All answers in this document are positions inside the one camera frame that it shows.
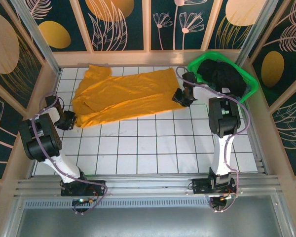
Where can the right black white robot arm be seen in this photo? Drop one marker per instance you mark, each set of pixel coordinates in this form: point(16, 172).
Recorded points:
point(222, 153)

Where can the yellow t-shirt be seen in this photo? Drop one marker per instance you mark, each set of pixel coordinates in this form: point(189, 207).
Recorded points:
point(128, 93)

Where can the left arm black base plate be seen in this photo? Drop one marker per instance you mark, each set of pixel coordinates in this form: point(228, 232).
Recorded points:
point(96, 187)

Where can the black t-shirt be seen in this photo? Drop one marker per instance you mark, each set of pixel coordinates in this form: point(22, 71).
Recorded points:
point(222, 74)

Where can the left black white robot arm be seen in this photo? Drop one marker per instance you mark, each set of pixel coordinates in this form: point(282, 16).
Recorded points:
point(39, 138)

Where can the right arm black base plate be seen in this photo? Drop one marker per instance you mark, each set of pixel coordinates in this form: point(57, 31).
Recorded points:
point(199, 186)

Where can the aluminium rail frame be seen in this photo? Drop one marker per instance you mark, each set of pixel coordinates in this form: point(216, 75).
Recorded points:
point(150, 182)

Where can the green plastic laundry basket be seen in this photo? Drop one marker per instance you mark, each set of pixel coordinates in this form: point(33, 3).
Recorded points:
point(192, 65)

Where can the aluminium corner post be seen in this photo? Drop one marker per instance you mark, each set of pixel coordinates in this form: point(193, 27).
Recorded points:
point(257, 37)
point(37, 37)

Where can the floral dark wall panel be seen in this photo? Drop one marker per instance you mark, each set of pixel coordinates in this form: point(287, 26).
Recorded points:
point(2, 98)
point(286, 49)
point(293, 138)
point(177, 37)
point(227, 37)
point(10, 61)
point(113, 29)
point(54, 34)

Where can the grey metal shelf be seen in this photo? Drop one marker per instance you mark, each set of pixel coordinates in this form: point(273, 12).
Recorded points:
point(150, 222)

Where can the blue grey garment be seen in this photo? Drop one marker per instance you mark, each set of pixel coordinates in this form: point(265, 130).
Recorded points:
point(247, 87)

